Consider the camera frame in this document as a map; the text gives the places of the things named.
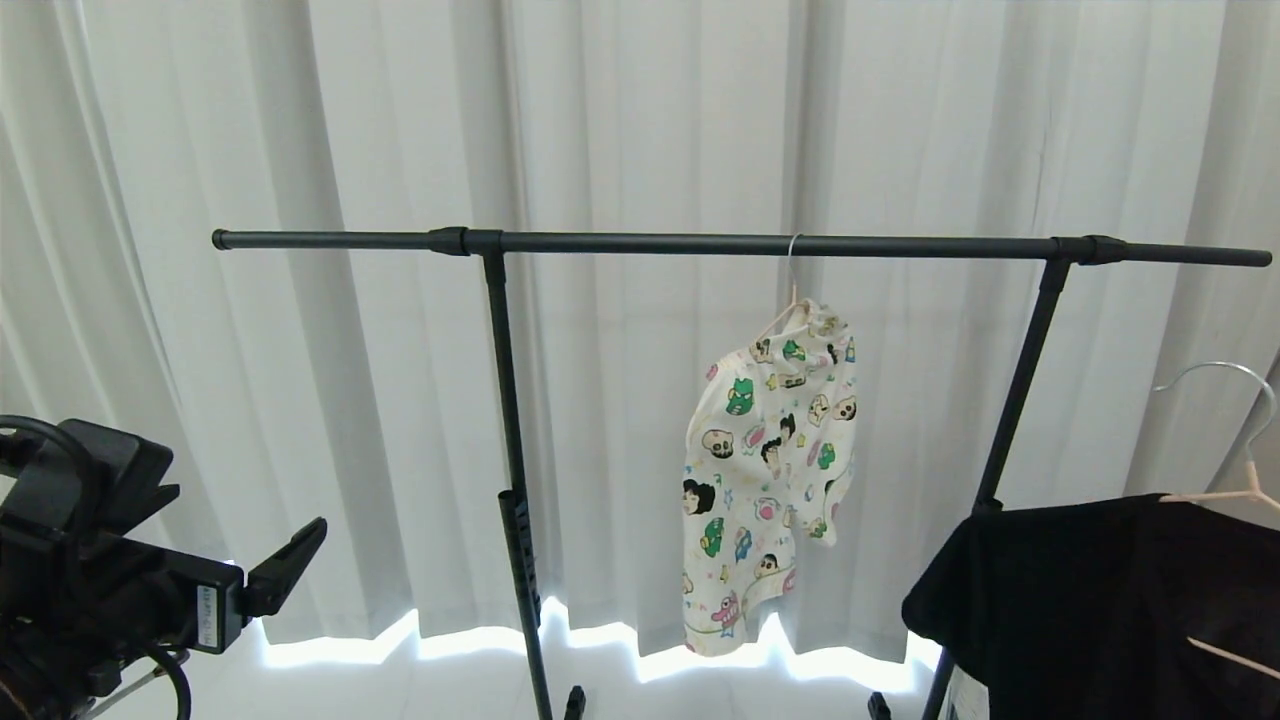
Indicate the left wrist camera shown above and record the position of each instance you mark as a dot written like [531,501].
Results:
[90,470]

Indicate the pink clothes hanger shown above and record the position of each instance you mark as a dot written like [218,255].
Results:
[1250,470]
[793,270]

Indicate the cream printed garment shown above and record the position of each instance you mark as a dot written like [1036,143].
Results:
[770,480]

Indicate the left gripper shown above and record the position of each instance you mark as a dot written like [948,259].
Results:
[160,600]

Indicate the black garment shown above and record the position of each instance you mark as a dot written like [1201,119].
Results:
[1060,600]

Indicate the black clothes rack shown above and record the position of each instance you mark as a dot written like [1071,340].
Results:
[700,243]

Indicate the white curtain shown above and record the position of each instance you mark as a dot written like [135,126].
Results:
[600,120]

